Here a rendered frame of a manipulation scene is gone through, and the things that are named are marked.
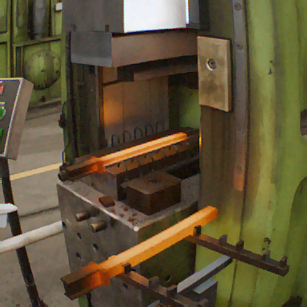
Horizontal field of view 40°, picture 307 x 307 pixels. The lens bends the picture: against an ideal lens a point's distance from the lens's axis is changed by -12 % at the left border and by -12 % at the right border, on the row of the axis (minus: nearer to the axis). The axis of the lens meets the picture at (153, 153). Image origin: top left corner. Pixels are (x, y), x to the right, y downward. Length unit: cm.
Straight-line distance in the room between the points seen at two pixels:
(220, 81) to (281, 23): 23
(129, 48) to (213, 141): 31
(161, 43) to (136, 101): 37
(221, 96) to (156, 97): 58
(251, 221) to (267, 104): 30
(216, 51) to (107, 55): 28
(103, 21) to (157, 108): 57
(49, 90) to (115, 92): 464
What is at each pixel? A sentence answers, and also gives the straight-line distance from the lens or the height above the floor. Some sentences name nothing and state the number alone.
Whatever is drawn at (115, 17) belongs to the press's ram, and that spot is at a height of 141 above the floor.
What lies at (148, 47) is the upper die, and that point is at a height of 131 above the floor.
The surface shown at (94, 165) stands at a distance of 127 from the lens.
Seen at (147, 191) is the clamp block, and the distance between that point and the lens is 115.
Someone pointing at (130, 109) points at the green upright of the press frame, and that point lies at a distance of 155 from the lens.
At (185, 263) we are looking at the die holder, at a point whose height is 72.
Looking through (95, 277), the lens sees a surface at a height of 96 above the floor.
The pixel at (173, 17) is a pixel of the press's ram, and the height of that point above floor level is 140.
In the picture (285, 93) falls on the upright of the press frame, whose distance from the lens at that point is 100.
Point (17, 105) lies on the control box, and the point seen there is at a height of 111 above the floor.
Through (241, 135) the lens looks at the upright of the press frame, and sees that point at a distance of 108.
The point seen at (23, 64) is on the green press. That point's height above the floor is 63.
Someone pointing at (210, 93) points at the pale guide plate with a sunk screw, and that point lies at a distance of 108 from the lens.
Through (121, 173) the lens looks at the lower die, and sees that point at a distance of 124.
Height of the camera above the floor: 147
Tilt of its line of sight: 21 degrees down
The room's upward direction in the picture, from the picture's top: 1 degrees counter-clockwise
